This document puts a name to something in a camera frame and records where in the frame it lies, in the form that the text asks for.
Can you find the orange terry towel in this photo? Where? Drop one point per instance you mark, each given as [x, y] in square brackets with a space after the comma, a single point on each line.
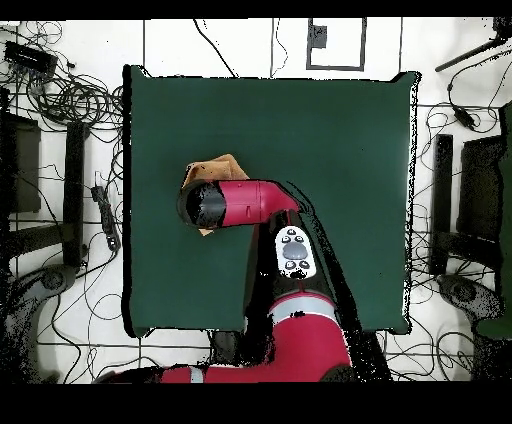
[216, 168]

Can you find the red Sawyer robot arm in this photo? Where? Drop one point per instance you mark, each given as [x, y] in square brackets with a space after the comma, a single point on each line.
[248, 204]

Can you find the black power adapter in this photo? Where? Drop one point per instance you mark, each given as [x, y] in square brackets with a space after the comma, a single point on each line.
[464, 118]

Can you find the black power strip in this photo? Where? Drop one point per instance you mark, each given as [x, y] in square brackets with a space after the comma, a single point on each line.
[106, 212]

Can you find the dark flat panel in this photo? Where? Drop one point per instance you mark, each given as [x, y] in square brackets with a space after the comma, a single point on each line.
[480, 184]
[24, 168]

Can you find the grey chair base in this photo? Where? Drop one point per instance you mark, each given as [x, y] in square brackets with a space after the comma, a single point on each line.
[464, 292]
[52, 280]

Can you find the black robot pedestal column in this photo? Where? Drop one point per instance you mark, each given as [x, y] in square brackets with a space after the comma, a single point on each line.
[226, 346]

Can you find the small dark grey square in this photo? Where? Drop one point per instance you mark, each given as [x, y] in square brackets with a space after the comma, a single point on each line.
[317, 36]

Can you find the dark green table cloth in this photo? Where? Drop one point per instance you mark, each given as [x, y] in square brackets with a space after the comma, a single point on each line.
[340, 160]

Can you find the black network switch box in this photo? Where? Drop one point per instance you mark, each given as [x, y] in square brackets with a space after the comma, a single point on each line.
[30, 58]

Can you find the black tripod rod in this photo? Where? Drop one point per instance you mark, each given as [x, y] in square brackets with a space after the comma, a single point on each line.
[468, 54]

